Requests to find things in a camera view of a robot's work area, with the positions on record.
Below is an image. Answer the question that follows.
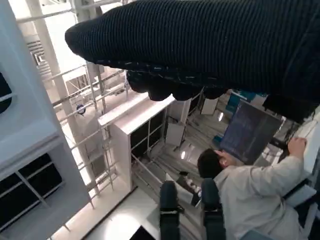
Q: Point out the small white mesh cabinet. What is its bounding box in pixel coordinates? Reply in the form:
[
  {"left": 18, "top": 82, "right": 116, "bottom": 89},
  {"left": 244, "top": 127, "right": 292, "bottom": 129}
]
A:
[{"left": 97, "top": 94, "right": 176, "bottom": 195}]

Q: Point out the white partition panel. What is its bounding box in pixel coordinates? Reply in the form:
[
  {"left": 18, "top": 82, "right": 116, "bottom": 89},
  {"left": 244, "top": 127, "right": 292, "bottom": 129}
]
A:
[
  {"left": 165, "top": 121, "right": 186, "bottom": 146},
  {"left": 200, "top": 96, "right": 219, "bottom": 116}
]

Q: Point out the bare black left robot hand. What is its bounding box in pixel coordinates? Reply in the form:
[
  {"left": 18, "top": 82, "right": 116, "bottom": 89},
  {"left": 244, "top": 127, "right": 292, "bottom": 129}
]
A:
[{"left": 159, "top": 178, "right": 225, "bottom": 240}]

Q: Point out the person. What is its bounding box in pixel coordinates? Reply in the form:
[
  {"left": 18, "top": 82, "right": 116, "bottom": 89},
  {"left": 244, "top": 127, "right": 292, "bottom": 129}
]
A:
[{"left": 197, "top": 136, "right": 308, "bottom": 240}]

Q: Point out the dark computer monitor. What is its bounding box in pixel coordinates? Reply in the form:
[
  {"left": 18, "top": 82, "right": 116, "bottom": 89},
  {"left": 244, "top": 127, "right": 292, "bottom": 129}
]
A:
[{"left": 219, "top": 99, "right": 283, "bottom": 165}]

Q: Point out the white desk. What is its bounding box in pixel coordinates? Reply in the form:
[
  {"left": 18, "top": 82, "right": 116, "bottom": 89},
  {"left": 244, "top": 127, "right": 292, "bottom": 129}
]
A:
[{"left": 282, "top": 104, "right": 320, "bottom": 208}]

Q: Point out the white metal frame structure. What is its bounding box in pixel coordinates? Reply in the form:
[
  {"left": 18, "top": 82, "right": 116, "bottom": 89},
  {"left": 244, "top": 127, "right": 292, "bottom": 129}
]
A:
[{"left": 14, "top": 0, "right": 131, "bottom": 198}]

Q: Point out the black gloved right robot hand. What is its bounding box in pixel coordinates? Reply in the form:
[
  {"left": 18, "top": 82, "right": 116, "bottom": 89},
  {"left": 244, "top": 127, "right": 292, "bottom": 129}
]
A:
[{"left": 64, "top": 0, "right": 320, "bottom": 123}]

